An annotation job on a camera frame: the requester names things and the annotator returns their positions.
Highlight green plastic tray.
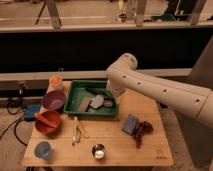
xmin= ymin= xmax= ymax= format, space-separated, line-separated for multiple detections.
xmin=63 ymin=80 xmax=118 ymax=118

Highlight grey towel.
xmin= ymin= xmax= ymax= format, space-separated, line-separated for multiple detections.
xmin=90 ymin=95 xmax=104 ymax=109

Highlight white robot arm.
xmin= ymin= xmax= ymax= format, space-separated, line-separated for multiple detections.
xmin=106 ymin=53 xmax=213 ymax=129

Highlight blue box on floor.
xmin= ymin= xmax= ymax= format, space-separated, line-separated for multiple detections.
xmin=24 ymin=104 xmax=41 ymax=121

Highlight bunch of dark grapes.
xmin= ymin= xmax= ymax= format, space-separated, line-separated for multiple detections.
xmin=132 ymin=121 xmax=154 ymax=148

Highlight small dark round dish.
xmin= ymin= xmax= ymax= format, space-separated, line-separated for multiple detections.
xmin=104 ymin=100 xmax=114 ymax=108

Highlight small metal cup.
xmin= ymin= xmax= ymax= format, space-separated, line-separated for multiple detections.
xmin=92 ymin=144 xmax=106 ymax=160

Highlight red bowl with handle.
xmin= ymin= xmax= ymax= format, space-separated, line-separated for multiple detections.
xmin=34 ymin=111 xmax=61 ymax=135

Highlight wooden tongs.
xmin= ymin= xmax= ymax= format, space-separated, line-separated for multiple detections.
xmin=72 ymin=116 xmax=89 ymax=145

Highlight black utensil in tray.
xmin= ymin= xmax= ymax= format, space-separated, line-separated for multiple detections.
xmin=85 ymin=88 xmax=114 ymax=100

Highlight brown brush block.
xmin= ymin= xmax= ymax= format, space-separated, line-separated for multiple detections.
xmin=78 ymin=96 xmax=91 ymax=112

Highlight blue sponge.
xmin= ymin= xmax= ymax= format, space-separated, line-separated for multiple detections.
xmin=122 ymin=114 xmax=139 ymax=135

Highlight purple bowl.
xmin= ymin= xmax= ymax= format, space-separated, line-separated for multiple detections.
xmin=41 ymin=91 xmax=66 ymax=110

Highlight blue plastic cup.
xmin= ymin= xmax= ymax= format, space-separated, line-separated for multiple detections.
xmin=34 ymin=141 xmax=52 ymax=160

